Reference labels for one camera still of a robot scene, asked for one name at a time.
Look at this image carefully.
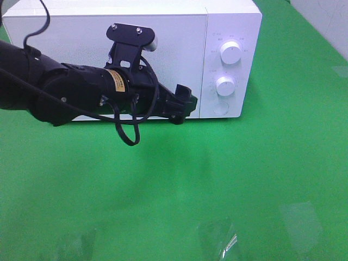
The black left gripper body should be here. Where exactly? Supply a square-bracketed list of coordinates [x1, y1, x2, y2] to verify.
[102, 64, 177, 120]

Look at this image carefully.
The black left camera cable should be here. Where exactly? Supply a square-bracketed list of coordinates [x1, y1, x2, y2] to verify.
[0, 0, 160, 147]

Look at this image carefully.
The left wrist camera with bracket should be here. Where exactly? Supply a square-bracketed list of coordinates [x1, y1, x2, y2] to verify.
[105, 23, 157, 72]

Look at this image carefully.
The white microwave knob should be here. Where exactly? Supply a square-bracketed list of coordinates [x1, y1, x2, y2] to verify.
[220, 40, 242, 65]
[216, 76, 236, 97]

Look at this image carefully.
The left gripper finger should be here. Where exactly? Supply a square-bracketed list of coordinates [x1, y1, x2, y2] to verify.
[163, 101, 195, 125]
[175, 84, 198, 109]

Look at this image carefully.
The white microwave oven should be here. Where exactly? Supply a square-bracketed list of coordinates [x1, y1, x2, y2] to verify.
[2, 1, 262, 119]

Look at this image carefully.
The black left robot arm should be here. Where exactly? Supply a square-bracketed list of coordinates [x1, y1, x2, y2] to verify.
[1, 41, 197, 126]

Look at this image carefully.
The round microwave door button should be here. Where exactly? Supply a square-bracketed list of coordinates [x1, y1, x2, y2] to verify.
[213, 102, 229, 115]

